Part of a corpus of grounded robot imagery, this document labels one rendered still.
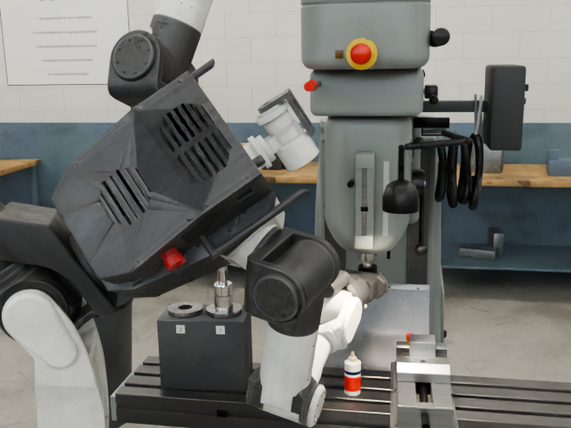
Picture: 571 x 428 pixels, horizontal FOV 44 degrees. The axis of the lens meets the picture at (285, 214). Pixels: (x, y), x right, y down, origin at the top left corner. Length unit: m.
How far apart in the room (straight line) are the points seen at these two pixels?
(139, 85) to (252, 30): 4.80
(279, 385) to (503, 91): 0.98
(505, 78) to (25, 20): 5.38
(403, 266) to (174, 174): 1.18
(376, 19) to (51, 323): 0.81
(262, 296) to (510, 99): 0.97
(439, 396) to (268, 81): 4.56
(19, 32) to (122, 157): 5.72
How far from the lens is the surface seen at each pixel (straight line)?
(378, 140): 1.54
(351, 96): 1.50
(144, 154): 1.05
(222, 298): 1.76
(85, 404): 1.27
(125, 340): 3.49
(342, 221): 1.58
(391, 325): 2.08
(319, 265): 1.12
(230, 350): 1.77
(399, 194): 1.38
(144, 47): 1.21
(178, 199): 1.01
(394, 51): 1.40
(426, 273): 2.09
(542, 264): 5.46
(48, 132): 6.68
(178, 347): 1.79
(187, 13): 1.27
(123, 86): 1.22
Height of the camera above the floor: 1.76
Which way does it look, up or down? 13 degrees down
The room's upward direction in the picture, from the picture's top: 1 degrees counter-clockwise
